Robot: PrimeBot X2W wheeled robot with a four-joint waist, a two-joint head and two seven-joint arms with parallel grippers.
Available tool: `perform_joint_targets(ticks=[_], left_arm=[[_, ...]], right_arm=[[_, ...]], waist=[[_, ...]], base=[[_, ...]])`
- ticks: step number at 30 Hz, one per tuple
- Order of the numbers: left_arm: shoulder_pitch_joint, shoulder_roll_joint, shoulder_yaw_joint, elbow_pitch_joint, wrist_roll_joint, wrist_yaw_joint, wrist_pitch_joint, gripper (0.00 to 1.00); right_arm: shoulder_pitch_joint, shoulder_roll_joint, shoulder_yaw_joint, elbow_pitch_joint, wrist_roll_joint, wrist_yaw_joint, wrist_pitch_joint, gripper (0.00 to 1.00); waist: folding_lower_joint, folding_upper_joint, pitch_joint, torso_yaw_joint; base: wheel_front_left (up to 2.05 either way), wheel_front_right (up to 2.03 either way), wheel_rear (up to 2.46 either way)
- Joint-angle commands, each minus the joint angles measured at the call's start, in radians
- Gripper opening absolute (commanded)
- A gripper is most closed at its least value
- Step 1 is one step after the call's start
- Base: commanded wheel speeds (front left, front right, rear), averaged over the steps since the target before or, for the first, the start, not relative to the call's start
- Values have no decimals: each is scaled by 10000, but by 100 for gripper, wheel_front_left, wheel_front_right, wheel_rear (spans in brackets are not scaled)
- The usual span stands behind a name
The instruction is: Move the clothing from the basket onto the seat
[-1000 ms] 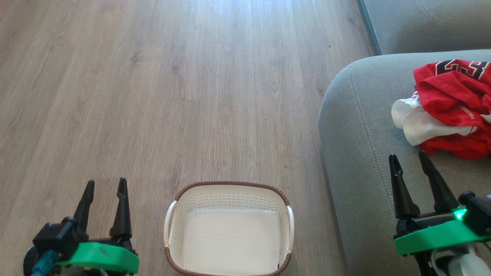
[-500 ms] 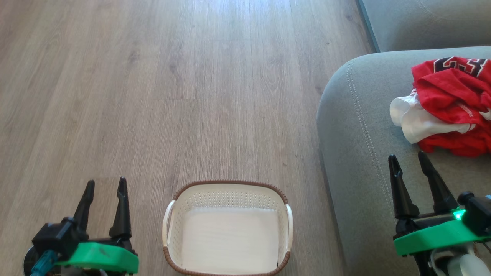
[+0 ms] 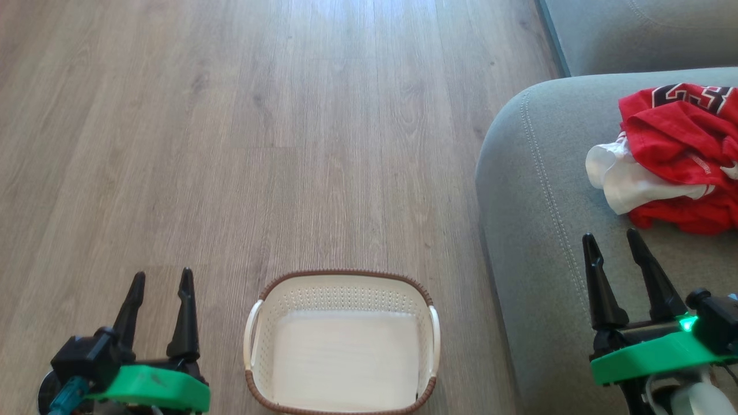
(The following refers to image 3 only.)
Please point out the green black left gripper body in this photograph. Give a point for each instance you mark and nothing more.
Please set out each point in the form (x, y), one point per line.
(155, 386)

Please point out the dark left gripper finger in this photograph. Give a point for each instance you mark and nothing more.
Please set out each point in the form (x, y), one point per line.
(184, 323)
(130, 311)

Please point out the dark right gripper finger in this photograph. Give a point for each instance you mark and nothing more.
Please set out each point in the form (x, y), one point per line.
(657, 282)
(602, 288)

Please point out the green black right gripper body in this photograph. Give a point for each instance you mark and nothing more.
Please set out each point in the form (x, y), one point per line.
(646, 354)

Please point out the red garment with white stripes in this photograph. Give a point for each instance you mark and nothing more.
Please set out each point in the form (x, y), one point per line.
(686, 216)

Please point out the red jersey with black numbers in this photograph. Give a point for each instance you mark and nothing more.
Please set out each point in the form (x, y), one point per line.
(674, 132)

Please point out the white basket with brown rim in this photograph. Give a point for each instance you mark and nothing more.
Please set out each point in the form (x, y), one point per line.
(346, 351)

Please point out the grey sofa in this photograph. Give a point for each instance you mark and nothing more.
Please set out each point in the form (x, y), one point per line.
(548, 202)

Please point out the grey sofa side section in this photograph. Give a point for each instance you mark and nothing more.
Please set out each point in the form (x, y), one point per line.
(634, 29)

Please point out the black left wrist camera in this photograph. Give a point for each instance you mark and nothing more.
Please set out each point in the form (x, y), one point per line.
(86, 357)

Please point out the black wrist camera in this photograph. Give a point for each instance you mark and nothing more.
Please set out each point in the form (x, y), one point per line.
(718, 320)
(86, 357)

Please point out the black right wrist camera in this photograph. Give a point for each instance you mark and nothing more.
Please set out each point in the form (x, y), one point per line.
(718, 320)

